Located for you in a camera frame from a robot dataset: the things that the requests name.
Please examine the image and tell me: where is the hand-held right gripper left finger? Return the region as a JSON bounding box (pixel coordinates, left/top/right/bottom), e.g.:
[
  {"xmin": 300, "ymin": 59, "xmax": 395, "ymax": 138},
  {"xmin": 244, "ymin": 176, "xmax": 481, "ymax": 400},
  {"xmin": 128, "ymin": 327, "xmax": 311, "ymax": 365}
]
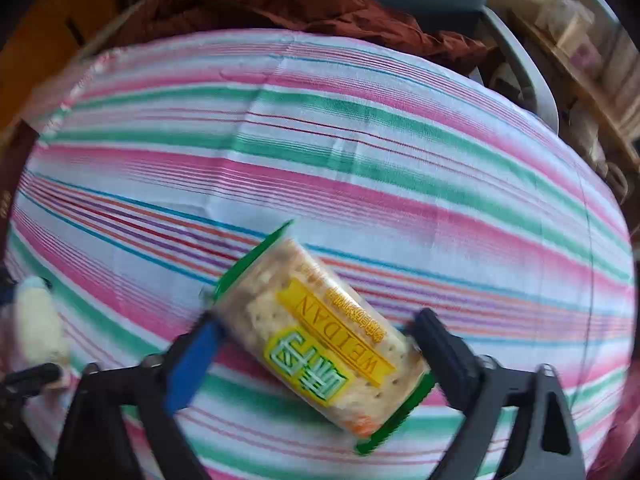
[{"xmin": 52, "ymin": 310, "xmax": 223, "ymax": 480}]

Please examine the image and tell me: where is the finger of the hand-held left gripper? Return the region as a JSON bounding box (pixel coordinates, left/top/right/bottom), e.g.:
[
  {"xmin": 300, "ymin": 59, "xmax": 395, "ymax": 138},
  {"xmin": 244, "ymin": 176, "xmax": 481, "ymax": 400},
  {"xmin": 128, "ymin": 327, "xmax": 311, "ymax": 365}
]
[{"xmin": 0, "ymin": 362, "xmax": 63, "ymax": 401}]

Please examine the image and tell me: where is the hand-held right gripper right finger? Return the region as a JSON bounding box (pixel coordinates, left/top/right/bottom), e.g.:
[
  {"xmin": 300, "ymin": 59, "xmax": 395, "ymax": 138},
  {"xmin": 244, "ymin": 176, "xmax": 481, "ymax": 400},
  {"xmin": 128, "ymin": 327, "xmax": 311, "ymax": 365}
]
[{"xmin": 411, "ymin": 307, "xmax": 588, "ymax": 480}]

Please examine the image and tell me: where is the green cracker packet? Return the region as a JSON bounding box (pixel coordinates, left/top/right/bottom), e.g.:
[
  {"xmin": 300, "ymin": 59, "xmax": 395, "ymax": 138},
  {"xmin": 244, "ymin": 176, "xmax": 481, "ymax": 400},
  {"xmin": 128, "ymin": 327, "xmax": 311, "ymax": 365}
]
[{"xmin": 200, "ymin": 220, "xmax": 438, "ymax": 456}]

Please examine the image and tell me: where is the dark red fabric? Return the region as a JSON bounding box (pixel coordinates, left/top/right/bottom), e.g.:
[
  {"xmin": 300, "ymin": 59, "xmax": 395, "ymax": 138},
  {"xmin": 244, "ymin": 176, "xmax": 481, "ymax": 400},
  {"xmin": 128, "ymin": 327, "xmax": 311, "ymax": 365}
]
[{"xmin": 590, "ymin": 395, "xmax": 640, "ymax": 476}]

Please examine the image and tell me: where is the striped tablecloth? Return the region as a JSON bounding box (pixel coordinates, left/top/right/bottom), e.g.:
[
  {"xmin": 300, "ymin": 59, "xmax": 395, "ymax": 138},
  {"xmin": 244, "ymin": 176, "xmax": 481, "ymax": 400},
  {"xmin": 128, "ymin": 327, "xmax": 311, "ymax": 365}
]
[{"xmin": 5, "ymin": 30, "xmax": 638, "ymax": 480}]

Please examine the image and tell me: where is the glass jar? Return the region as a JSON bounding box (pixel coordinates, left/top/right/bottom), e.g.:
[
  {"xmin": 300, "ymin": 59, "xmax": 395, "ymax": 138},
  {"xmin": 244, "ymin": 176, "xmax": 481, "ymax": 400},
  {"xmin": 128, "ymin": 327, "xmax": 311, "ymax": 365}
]
[{"xmin": 600, "ymin": 160, "xmax": 631, "ymax": 201}]

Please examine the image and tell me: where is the wooden side shelf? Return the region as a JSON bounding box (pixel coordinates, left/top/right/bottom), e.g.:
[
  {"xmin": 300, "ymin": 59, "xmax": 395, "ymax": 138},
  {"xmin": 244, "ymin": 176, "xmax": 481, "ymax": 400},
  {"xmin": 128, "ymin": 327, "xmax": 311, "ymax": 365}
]
[{"xmin": 510, "ymin": 5, "xmax": 640, "ymax": 171}]

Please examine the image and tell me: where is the wooden wardrobe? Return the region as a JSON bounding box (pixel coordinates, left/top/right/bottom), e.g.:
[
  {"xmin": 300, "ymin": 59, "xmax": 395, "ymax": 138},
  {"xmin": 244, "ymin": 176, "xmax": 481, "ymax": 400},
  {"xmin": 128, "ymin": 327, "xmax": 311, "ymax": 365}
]
[{"xmin": 0, "ymin": 0, "xmax": 151, "ymax": 131}]

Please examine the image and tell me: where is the small pink box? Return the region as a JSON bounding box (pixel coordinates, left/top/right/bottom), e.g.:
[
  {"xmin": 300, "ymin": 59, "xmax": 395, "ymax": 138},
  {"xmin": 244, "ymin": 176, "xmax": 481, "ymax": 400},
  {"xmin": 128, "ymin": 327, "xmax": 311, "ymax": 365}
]
[{"xmin": 570, "ymin": 40, "xmax": 603, "ymax": 73}]

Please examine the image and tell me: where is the large white carton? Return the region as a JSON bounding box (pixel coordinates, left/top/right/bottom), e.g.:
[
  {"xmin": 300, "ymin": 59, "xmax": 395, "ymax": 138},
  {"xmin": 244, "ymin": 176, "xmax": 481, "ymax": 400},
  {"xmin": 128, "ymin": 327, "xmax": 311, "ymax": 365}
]
[{"xmin": 545, "ymin": 0, "xmax": 596, "ymax": 53}]

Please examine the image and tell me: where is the dark red cloth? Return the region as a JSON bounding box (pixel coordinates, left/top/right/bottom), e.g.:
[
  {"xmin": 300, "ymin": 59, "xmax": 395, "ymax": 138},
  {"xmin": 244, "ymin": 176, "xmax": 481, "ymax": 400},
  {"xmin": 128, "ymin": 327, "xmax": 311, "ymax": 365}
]
[{"xmin": 107, "ymin": 0, "xmax": 493, "ymax": 78}]

